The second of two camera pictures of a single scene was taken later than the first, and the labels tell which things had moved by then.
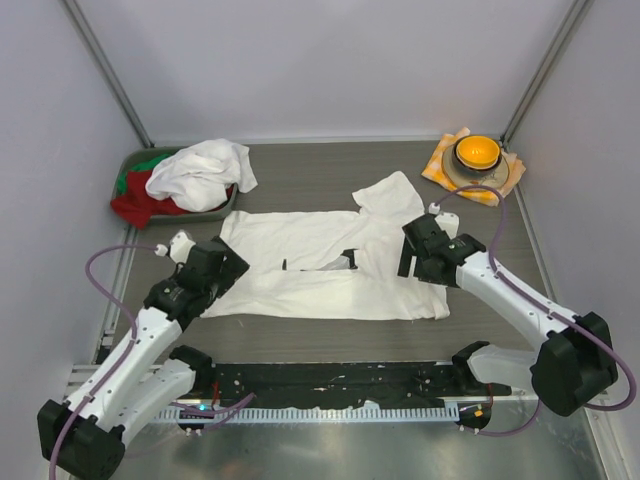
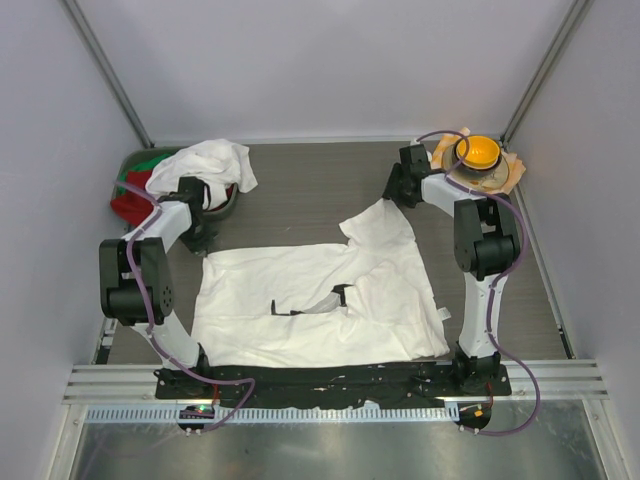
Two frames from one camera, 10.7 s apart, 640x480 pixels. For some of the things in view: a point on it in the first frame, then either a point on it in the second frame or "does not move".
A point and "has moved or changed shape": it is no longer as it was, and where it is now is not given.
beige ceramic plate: [458, 178] does not move
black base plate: [427, 385] does not move
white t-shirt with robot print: [329, 265] has moved or changed shape
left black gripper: [232, 268] -> [202, 246]
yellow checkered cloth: [434, 172] does not move
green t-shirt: [150, 164] does not move
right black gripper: [419, 271] -> [391, 191]
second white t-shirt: [202, 176] does not move
